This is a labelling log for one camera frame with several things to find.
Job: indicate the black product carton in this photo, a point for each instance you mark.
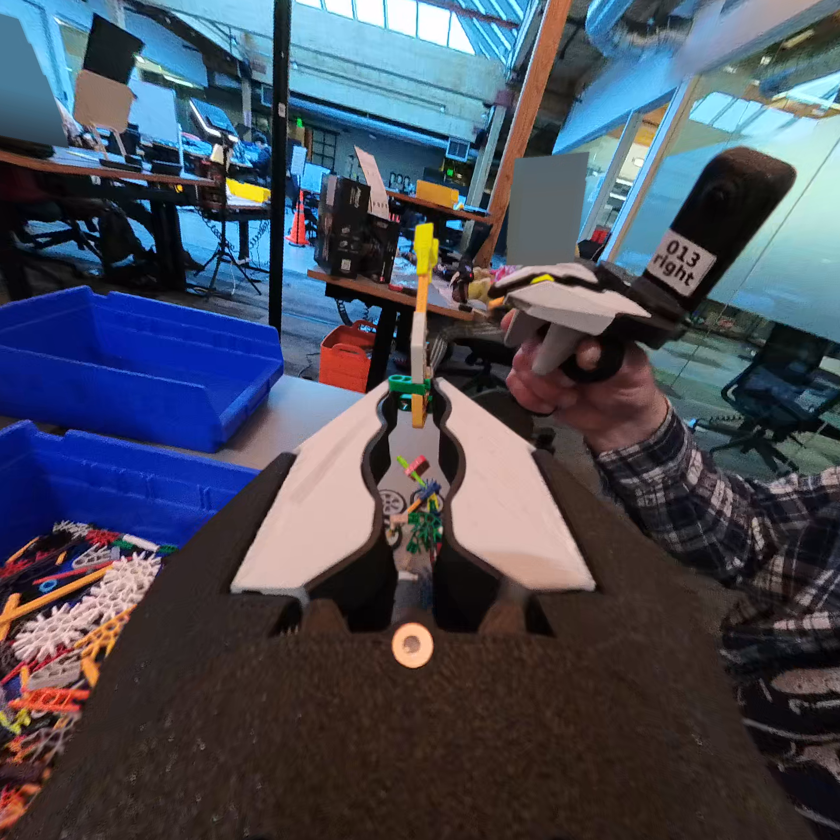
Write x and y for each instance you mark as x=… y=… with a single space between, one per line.
x=355 y=230

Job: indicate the yellow orange rod assembly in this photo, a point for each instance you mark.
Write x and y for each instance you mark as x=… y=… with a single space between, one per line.
x=423 y=282

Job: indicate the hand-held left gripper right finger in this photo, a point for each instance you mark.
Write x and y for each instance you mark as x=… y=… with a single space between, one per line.
x=519 y=525

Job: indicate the grey toy wheel black tire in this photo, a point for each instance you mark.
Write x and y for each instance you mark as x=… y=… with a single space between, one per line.
x=393 y=503

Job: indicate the black metal pole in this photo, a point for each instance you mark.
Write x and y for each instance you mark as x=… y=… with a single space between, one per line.
x=280 y=158

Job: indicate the red rod toy assembly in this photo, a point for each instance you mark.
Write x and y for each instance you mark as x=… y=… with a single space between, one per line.
x=420 y=505

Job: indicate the orange traffic cone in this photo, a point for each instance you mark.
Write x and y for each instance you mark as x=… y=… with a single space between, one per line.
x=299 y=223

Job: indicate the yellow box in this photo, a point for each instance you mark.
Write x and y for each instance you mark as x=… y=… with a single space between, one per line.
x=437 y=194

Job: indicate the blue plastic bin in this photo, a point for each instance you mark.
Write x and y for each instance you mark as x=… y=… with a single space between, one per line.
x=118 y=479
x=131 y=368

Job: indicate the black office chair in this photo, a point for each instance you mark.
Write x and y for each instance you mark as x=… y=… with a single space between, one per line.
x=781 y=394

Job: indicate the person's right forearm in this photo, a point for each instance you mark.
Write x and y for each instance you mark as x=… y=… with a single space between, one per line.
x=722 y=512

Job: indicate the pile of colourful toy pieces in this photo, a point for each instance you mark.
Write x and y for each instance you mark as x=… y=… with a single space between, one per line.
x=66 y=643

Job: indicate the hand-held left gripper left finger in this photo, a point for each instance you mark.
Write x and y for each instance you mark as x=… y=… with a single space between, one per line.
x=309 y=525

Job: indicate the red crate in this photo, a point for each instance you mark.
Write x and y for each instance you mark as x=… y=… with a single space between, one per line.
x=348 y=357

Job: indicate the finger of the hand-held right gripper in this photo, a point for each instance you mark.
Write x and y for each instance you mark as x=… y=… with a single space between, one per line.
x=558 y=277
x=591 y=311

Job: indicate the person's right hand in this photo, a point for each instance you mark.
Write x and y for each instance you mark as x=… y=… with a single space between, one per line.
x=604 y=414

